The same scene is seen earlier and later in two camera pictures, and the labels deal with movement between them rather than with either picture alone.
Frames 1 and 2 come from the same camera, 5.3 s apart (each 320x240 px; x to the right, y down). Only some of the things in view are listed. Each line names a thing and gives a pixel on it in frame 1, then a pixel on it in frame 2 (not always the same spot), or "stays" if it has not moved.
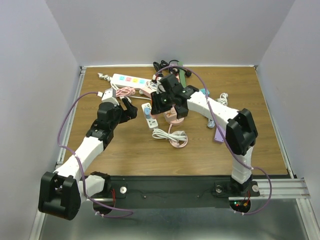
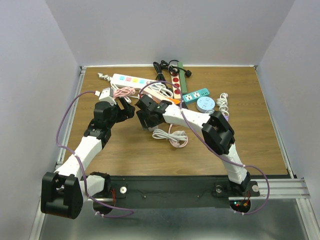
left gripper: (130, 113) stays
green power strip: (182, 74) stays
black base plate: (169, 191) stays
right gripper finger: (156, 104) to (141, 115)
